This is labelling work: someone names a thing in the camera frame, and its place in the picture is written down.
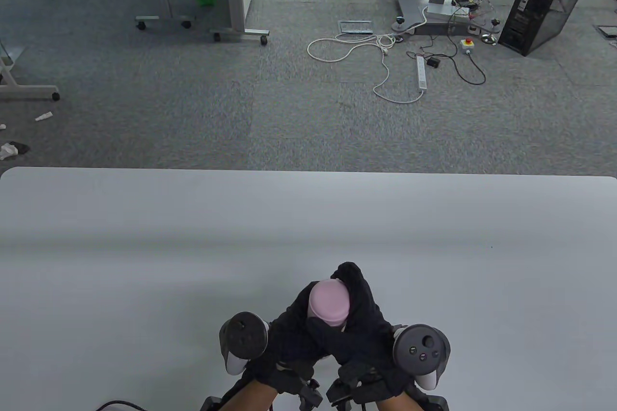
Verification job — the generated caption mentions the person's left hand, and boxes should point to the person's left hand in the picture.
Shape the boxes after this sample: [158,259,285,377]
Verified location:
[251,281,333,393]

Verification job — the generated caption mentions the person's right hand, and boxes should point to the person's right hand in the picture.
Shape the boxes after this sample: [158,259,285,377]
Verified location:
[308,262,411,400]

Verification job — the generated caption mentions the pink thermos cap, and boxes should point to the pink thermos cap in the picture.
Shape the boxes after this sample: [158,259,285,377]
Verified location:
[308,280,349,334]

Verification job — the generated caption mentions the person's left forearm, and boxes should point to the person's left forearm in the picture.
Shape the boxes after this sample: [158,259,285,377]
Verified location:
[219,380,280,411]

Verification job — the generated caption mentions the person's right forearm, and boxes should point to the person's right forearm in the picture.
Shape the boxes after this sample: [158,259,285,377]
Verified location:
[359,394,415,411]

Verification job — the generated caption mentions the black and white controller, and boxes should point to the black and white controller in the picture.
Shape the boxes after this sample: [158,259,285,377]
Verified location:
[393,324,451,390]
[219,312,269,375]

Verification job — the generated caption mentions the grey floor socket box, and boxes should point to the grey floor socket box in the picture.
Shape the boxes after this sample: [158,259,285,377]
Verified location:
[338,20,374,35]

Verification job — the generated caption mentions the white and black rag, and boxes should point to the white and black rag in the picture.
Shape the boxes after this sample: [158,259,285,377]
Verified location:
[0,142,30,160]

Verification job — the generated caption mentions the grey wheeled table leg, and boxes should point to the grey wheeled table leg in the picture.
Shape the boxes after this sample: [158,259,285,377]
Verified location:
[0,57,61,102]

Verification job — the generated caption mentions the black computer tower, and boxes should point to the black computer tower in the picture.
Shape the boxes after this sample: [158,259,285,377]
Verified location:
[497,0,597,56]

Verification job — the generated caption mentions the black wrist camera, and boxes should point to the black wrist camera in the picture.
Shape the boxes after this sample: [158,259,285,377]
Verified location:
[327,368,381,407]
[277,363,323,411]

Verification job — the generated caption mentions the black cable on table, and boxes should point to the black cable on table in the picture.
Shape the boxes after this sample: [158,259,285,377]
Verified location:
[95,400,145,411]

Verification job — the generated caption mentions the black floor cable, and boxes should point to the black floor cable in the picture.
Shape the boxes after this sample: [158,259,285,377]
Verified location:
[406,11,486,85]

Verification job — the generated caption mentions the white floor cable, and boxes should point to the white floor cable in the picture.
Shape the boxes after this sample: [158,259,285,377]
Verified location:
[307,5,429,105]

